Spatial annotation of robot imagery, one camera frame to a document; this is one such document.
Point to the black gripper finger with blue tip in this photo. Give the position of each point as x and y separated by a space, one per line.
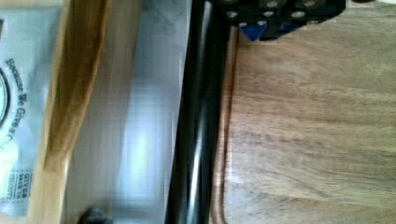
268 20

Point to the light wooden drawer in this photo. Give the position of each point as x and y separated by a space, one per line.
106 140

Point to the dark wooden cutting board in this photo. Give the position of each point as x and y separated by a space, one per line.
308 135

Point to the silver snack bag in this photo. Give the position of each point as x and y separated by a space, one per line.
28 38

